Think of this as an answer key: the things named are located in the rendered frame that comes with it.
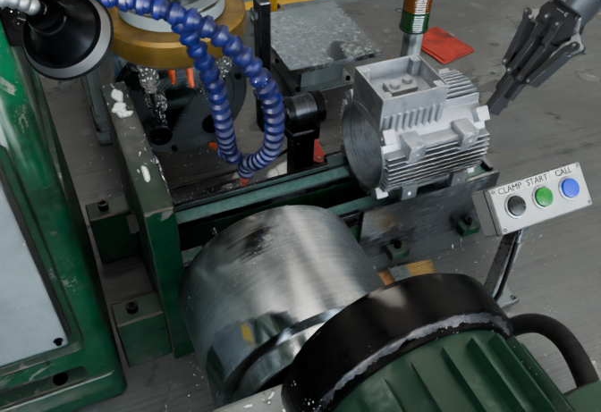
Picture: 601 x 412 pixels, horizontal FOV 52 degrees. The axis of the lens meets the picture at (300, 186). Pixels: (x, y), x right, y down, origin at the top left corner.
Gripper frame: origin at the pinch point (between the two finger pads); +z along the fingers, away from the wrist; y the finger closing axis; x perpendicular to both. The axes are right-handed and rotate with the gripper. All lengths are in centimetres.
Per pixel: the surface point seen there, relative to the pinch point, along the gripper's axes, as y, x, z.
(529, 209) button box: 20.5, -5.5, 8.5
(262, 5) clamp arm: -18.0, -38.7, 5.8
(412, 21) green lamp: -33.9, 5.0, 2.2
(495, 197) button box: 18.0, -10.9, 9.3
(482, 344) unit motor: 49, -52, 2
